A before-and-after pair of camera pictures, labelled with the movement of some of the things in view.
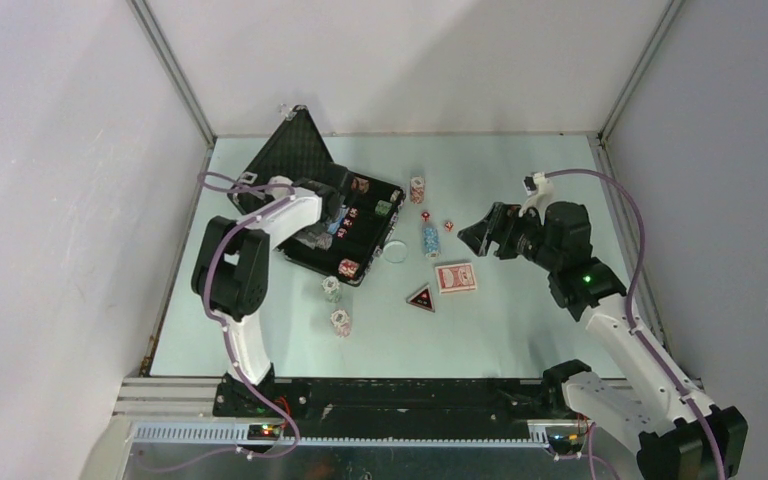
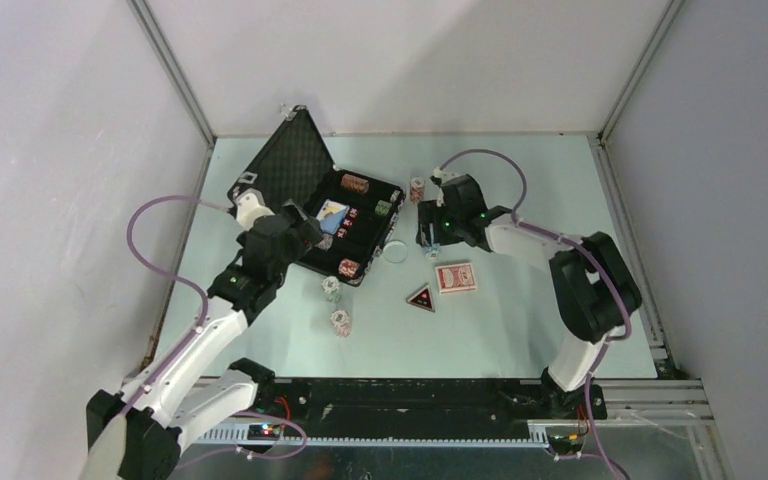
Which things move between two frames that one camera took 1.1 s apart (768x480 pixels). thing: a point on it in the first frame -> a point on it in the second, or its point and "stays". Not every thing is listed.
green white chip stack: [331, 286] stays
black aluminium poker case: [347, 242] stays
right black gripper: [498, 226] -> [431, 210]
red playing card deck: [456, 278] stays
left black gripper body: [325, 223] -> [295, 248]
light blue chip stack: [431, 242] stays
